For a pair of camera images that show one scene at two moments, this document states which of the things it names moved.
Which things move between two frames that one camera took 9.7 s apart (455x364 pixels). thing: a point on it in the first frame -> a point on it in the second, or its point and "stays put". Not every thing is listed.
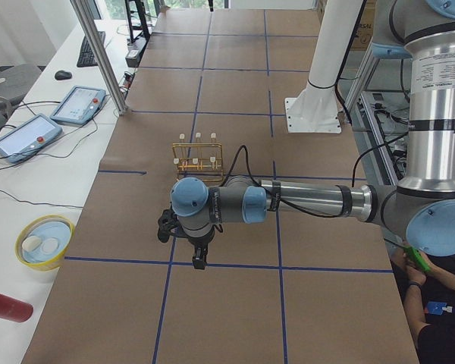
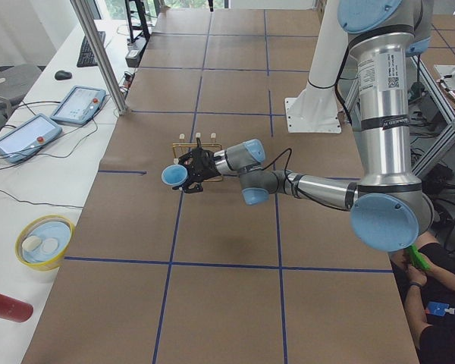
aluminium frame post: [104, 68] stays put
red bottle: [4, 306] stays put
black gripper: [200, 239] -> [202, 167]
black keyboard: [86, 58] stays put
